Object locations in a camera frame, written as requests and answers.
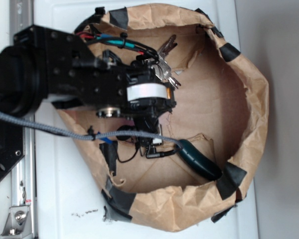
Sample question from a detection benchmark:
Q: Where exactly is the aluminium rail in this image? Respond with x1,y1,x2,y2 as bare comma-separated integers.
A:
9,0,38,239

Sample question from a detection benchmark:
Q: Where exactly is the brown paper bag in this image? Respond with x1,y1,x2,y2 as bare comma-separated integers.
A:
55,2,269,233

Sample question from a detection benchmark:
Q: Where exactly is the dark green toy cucumber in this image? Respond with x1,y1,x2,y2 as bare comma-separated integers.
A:
178,139,222,181

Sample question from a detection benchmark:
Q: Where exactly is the coloured wire bundle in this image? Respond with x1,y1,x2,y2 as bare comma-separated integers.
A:
77,31,160,60

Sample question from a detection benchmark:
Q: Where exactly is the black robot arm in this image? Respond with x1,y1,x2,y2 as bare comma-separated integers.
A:
0,25,176,133

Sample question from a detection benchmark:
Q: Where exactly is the metal corner bracket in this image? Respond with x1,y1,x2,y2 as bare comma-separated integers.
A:
0,206,32,239

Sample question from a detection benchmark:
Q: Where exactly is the grey braided cable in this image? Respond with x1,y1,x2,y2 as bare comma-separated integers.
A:
0,107,183,150

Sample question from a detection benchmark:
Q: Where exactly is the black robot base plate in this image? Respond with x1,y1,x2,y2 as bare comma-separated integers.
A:
0,120,24,182

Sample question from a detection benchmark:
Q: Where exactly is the silver key bunch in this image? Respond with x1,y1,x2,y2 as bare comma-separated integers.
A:
153,34,181,89

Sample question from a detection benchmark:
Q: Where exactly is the thin black cable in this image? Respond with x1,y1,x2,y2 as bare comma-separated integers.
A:
114,139,182,163

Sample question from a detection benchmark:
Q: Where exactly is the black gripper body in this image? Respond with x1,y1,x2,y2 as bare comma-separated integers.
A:
13,25,176,133

